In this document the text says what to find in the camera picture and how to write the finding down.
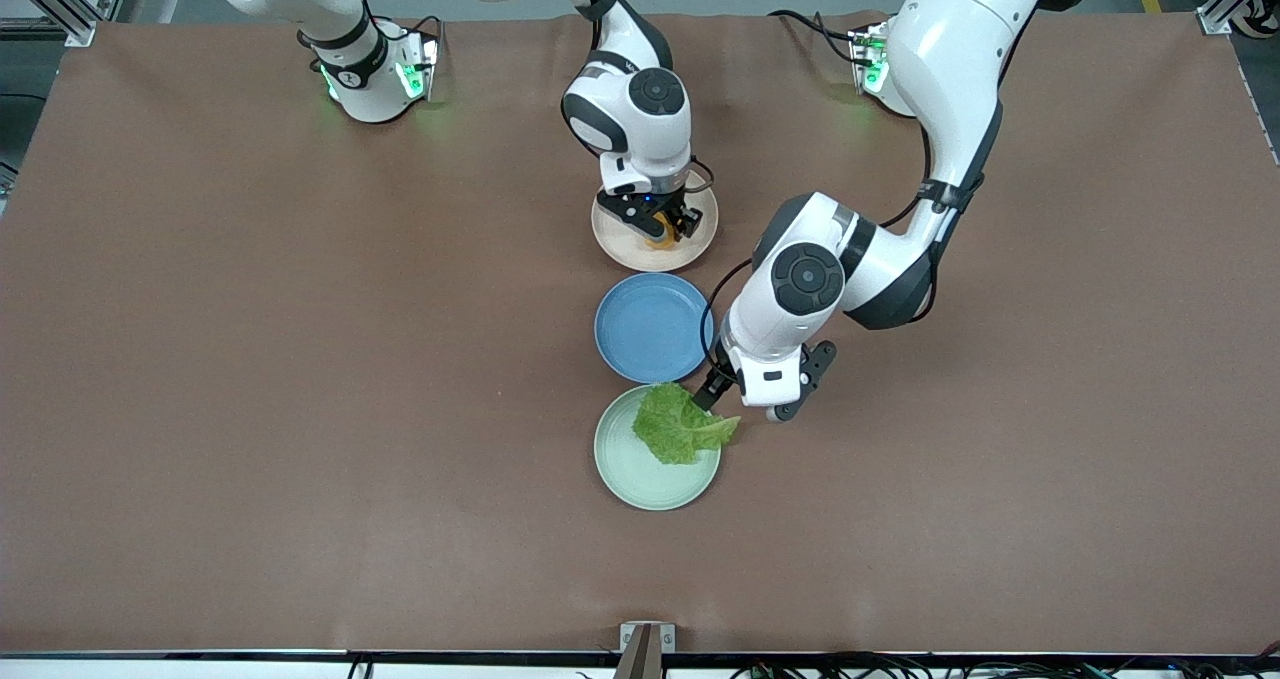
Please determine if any beige round plate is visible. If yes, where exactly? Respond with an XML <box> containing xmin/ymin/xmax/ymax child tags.
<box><xmin>591</xmin><ymin>164</ymin><xmax>720</xmax><ymax>273</ymax></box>

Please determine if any black left arm base cable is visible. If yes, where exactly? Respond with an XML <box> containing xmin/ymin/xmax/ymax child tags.
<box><xmin>768</xmin><ymin>9</ymin><xmax>863</xmax><ymax>66</ymax></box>

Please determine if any light green round plate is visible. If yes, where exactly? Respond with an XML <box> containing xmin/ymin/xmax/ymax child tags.
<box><xmin>593</xmin><ymin>384</ymin><xmax>723</xmax><ymax>512</ymax></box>

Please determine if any green lettuce leaf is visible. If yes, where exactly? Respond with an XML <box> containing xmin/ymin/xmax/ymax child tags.
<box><xmin>631</xmin><ymin>382</ymin><xmax>743</xmax><ymax>466</ymax></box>

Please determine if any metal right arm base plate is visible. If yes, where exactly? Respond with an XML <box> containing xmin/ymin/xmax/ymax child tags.
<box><xmin>395</xmin><ymin>21</ymin><xmax>442</xmax><ymax>101</ymax></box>

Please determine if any grey metal camera bracket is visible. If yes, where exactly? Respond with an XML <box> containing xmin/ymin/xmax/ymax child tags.
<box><xmin>612</xmin><ymin>621</ymin><xmax>677</xmax><ymax>679</ymax></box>

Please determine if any blue round plate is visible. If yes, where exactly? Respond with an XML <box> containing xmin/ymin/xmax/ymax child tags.
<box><xmin>594</xmin><ymin>273</ymin><xmax>716</xmax><ymax>385</ymax></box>

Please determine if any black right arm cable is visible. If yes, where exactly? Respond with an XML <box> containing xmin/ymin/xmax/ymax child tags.
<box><xmin>575</xmin><ymin>0</ymin><xmax>717</xmax><ymax>197</ymax></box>

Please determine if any brown table cover sheet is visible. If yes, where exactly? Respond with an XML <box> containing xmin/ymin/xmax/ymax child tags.
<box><xmin>0</xmin><ymin>11</ymin><xmax>1280</xmax><ymax>655</ymax></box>

